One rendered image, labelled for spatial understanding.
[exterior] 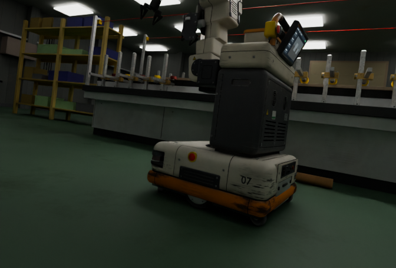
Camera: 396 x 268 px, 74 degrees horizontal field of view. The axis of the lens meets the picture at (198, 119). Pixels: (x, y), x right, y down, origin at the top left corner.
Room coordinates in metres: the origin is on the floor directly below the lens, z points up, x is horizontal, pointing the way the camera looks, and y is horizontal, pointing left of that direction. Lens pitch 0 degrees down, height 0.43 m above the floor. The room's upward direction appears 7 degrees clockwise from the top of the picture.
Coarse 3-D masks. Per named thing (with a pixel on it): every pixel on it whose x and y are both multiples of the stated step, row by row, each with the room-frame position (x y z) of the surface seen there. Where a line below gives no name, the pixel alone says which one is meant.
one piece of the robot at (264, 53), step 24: (288, 24) 1.40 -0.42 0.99; (240, 48) 1.22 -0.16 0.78; (264, 48) 1.16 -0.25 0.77; (240, 72) 1.21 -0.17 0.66; (264, 72) 1.16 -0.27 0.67; (288, 72) 1.46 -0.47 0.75; (216, 96) 1.27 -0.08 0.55; (240, 96) 1.20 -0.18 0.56; (264, 96) 1.16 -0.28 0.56; (288, 96) 1.51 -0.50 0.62; (216, 120) 1.26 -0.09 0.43; (240, 120) 1.19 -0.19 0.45; (264, 120) 1.19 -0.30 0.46; (288, 120) 1.57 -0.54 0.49; (216, 144) 1.25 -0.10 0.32; (240, 144) 1.18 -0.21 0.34; (264, 144) 1.23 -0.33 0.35
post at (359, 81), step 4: (364, 52) 2.16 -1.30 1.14; (364, 56) 2.16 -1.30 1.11; (360, 60) 2.17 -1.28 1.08; (364, 60) 2.16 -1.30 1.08; (360, 64) 2.17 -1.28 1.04; (364, 64) 2.16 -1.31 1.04; (360, 68) 2.17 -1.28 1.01; (360, 72) 2.17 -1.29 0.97; (360, 80) 2.16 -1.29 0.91; (360, 84) 2.16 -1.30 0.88; (360, 88) 2.16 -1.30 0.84; (356, 92) 2.17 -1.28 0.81; (360, 92) 2.16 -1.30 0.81; (356, 96) 2.17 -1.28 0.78; (360, 96) 2.16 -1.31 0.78; (356, 100) 2.17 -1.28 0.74
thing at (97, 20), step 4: (96, 16) 3.72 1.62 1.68; (96, 20) 3.73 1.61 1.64; (100, 20) 3.77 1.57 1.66; (96, 24) 3.73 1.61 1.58; (100, 24) 3.79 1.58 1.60; (92, 28) 3.72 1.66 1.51; (92, 32) 3.72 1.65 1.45; (92, 36) 3.71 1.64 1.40; (92, 40) 3.71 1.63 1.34; (92, 44) 3.71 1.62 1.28; (92, 48) 3.72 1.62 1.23; (92, 52) 3.72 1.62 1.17; (88, 56) 3.72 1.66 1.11; (92, 56) 3.73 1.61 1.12; (88, 60) 3.72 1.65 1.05; (92, 60) 3.74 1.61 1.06; (88, 64) 3.71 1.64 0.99; (88, 68) 3.71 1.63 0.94; (88, 72) 3.71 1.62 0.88; (88, 76) 3.72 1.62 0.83; (88, 80) 3.72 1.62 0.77; (88, 84) 3.73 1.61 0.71
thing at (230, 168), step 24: (168, 144) 1.38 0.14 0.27; (192, 144) 1.47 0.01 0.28; (168, 168) 1.34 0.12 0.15; (192, 168) 1.26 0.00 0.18; (216, 168) 1.20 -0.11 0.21; (240, 168) 1.13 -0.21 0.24; (264, 168) 1.09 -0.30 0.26; (192, 192) 1.25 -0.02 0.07; (216, 192) 1.19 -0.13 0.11; (240, 192) 1.13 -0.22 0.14; (264, 192) 1.09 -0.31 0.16; (288, 192) 1.39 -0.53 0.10; (264, 216) 1.09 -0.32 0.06
